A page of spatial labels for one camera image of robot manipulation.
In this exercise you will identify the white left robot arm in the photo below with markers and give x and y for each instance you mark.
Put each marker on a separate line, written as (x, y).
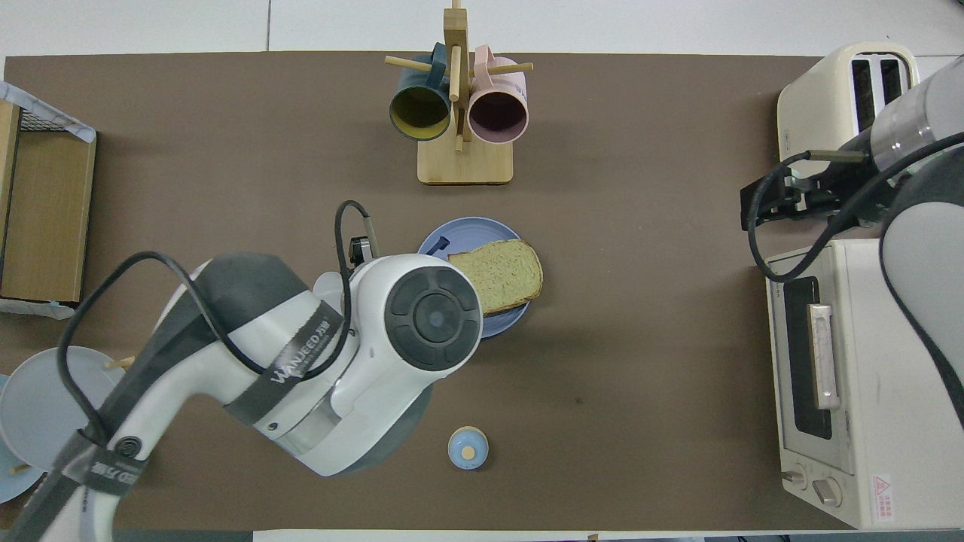
(301, 361)

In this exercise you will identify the wooden mug tree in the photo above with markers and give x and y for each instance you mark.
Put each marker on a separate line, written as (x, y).
(465, 165)

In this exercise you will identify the cream two-slot toaster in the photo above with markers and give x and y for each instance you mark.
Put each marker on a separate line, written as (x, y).
(817, 113)

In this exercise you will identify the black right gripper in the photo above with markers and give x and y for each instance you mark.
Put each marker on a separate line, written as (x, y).
(843, 188)

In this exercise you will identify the grey round plate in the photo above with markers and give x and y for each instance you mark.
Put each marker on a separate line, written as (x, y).
(30, 406)

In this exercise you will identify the blue white patterned cloth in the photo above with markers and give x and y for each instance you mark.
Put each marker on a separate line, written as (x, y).
(45, 113)

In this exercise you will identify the white toaster oven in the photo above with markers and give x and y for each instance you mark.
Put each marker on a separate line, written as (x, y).
(851, 421)

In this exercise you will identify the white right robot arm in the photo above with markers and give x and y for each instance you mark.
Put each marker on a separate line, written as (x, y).
(934, 248)

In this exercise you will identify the pink mug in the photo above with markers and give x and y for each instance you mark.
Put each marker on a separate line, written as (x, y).
(497, 117)

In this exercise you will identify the toasted bread slice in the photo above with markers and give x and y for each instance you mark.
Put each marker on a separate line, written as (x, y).
(504, 275)

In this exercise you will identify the dark teal mug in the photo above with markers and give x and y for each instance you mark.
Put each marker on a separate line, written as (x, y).
(419, 113)

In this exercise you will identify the light blue round plate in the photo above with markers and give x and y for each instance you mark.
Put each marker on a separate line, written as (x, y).
(11, 485)

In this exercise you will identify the brown table mat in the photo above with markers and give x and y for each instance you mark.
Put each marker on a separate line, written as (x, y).
(640, 376)

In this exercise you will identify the wooden plate rack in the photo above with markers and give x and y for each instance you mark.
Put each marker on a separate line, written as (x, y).
(119, 363)

